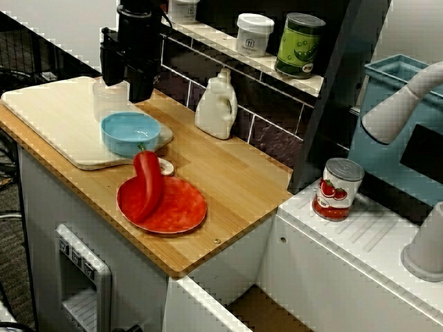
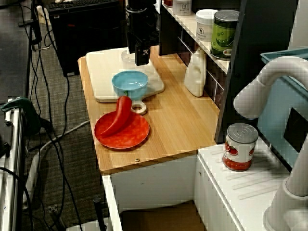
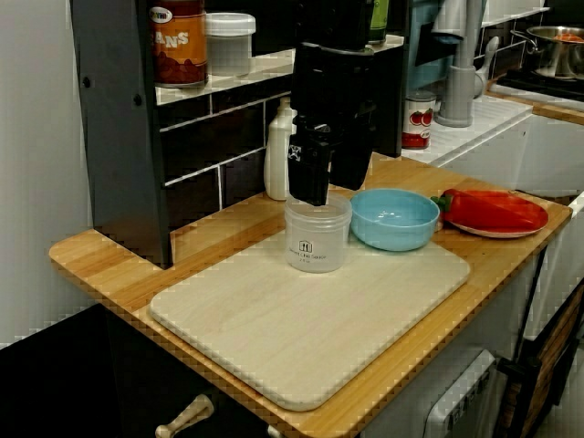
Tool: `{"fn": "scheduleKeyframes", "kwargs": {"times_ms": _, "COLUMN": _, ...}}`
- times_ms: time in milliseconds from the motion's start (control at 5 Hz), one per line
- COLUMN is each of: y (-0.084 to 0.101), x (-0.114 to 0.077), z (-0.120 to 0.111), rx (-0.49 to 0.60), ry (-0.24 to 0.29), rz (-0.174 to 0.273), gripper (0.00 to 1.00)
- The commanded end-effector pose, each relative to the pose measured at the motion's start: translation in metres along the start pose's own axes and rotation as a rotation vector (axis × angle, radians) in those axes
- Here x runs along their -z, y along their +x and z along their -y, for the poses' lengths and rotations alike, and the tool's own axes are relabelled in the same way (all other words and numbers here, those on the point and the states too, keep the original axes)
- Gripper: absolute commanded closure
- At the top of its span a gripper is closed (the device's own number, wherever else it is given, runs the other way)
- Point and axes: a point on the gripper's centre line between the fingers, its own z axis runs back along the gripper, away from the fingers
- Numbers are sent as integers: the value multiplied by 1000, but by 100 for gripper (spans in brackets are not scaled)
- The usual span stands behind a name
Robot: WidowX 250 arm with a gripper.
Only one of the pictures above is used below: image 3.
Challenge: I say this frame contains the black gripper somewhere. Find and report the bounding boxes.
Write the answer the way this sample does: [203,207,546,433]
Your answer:
[287,43,378,206]

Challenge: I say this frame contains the clear plastic jar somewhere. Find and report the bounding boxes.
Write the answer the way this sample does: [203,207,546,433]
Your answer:
[284,191,353,274]

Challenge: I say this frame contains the light blue bowl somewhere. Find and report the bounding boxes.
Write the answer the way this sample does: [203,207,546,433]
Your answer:
[349,187,442,251]

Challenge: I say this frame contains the white detergent bottle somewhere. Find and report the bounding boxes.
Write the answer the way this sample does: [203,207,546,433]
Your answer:
[263,96,298,201]

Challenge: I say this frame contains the tomato can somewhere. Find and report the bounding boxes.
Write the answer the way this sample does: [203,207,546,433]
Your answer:
[401,90,437,151]

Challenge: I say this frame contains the teal plastic bin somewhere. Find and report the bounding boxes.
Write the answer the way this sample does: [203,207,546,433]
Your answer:
[408,0,460,92]

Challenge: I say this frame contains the grey toy faucet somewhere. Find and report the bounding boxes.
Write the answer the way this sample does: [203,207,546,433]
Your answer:
[432,0,502,129]

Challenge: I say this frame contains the green peas can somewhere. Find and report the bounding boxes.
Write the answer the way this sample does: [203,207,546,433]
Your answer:
[369,0,391,46]

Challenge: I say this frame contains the clear jar with white lid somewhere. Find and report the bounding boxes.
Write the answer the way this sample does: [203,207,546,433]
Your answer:
[204,12,256,78]

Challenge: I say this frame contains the pale wooden cutting board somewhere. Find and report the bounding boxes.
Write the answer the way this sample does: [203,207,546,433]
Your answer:
[149,217,472,412]

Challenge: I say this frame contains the red toy pepper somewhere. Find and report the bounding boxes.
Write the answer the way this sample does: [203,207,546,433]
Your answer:
[429,187,542,230]

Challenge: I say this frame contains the white toy kitchen cabinet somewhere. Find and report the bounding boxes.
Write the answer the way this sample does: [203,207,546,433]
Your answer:
[360,90,584,438]

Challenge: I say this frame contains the red plate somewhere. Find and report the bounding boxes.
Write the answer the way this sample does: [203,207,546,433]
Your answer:
[440,191,549,239]

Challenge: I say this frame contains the orange beans can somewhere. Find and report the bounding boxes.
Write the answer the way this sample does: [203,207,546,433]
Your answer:
[149,0,209,89]

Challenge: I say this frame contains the dark grey shelf unit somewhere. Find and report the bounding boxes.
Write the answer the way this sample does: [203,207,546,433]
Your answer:
[70,0,412,268]

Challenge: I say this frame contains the black stove top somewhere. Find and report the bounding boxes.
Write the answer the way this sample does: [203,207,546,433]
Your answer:
[495,67,584,100]

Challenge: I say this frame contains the steel cooking pot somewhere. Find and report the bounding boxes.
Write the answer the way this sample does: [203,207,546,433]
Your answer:
[509,25,584,82]

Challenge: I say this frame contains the white toy oven door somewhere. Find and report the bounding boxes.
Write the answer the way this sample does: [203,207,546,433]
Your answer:
[426,349,499,438]

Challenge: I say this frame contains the wooden crate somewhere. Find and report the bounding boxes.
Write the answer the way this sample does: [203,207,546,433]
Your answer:
[499,280,584,438]

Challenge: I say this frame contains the wooden drawer knob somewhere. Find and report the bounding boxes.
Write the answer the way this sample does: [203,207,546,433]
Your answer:
[154,394,214,438]

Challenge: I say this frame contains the black cabinet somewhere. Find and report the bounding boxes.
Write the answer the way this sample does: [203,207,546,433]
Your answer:
[0,303,275,438]

